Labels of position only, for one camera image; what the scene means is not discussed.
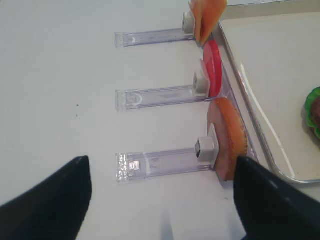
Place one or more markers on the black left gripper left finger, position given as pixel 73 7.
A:
pixel 52 210

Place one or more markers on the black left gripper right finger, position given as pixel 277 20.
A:
pixel 270 208

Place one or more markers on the orange cheese slice stack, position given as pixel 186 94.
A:
pixel 207 14

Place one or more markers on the green lettuce on tray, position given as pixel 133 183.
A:
pixel 307 105

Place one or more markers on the red tomato slices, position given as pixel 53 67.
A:
pixel 213 66

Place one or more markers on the bun slice with sesame crust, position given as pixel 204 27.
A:
pixel 231 135

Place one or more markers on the metal baking tray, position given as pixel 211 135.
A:
pixel 274 48

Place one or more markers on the clear pusher rail near bun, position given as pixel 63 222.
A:
pixel 143 165

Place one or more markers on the clear pusher rail near tomato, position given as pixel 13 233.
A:
pixel 126 100

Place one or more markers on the clear pusher rail near cheese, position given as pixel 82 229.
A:
pixel 185 33

